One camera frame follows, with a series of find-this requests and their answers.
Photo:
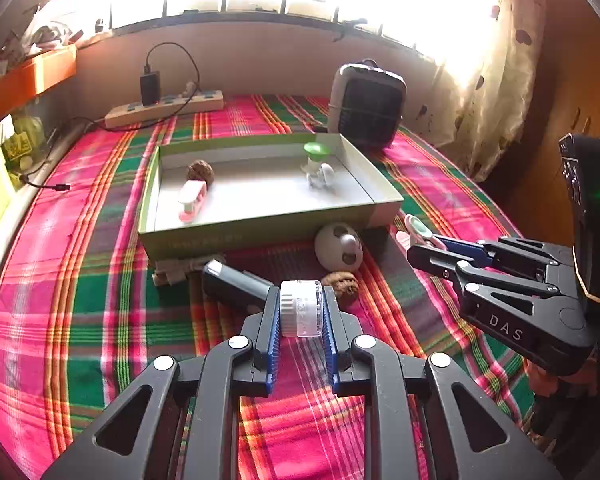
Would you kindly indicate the black rectangular device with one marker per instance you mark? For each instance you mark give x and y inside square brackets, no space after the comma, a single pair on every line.
[235,285]

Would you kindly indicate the white grey panda toy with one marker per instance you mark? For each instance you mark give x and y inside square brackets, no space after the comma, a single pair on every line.
[330,250]

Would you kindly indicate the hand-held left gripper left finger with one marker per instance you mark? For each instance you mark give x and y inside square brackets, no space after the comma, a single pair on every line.
[274,340]

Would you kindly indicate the white plug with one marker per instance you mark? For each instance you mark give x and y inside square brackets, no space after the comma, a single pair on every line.
[189,89]

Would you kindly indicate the orange storage box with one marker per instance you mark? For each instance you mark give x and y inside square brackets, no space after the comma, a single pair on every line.
[35,72]

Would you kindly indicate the beige power strip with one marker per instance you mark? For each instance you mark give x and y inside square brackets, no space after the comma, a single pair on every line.
[200,101]

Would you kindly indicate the grey black space heater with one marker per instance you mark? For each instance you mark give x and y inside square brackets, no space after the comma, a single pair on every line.
[370,105]

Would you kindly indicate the green cardboard box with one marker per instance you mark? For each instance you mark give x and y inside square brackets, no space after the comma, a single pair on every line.
[260,195]

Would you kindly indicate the person's right hand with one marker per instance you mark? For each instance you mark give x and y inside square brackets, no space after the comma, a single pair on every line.
[540,380]

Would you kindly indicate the pink green plaid cloth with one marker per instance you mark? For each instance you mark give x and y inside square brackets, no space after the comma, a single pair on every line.
[105,285]

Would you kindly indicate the cream dotted curtain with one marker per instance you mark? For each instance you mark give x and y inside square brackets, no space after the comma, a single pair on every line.
[495,85]

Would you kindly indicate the white round jar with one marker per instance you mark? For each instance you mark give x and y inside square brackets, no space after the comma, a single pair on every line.
[300,310]

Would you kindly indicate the pile of papers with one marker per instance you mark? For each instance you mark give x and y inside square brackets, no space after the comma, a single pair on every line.
[45,35]

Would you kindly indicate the yellow green packet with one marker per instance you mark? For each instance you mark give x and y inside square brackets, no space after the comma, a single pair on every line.
[22,145]

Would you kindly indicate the pink nail clipper holder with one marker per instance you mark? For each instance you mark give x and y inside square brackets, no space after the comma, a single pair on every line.
[415,227]

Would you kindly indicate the black charger adapter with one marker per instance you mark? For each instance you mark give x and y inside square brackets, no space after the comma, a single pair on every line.
[150,89]

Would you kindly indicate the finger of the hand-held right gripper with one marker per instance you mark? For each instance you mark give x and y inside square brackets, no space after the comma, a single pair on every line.
[465,250]
[435,260]

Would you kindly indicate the brown wrinkled walnut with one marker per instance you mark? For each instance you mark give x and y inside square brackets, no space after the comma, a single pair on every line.
[345,285]
[201,170]

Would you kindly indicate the pink white folding clip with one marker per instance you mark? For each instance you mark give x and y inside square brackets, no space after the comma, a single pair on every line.
[192,195]

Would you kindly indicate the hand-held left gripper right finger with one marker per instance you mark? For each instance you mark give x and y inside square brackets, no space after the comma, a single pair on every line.
[331,340]

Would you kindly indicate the green knob white stand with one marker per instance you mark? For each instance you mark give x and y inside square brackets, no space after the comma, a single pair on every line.
[317,149]

